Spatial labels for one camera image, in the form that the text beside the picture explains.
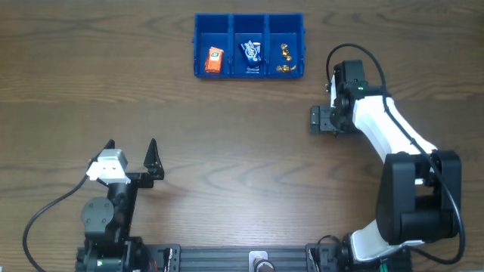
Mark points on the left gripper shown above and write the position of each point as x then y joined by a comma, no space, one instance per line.
141,180

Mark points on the blue candy pack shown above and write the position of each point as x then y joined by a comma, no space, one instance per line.
254,71
250,54

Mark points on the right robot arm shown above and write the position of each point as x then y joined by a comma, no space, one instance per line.
378,121

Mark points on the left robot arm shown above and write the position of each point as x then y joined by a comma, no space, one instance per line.
97,215

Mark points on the blue tray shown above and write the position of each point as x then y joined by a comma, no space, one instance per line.
242,22

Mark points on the mounting rail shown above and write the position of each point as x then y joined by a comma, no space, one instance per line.
219,258

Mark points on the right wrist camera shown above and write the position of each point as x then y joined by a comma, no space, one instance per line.
332,90

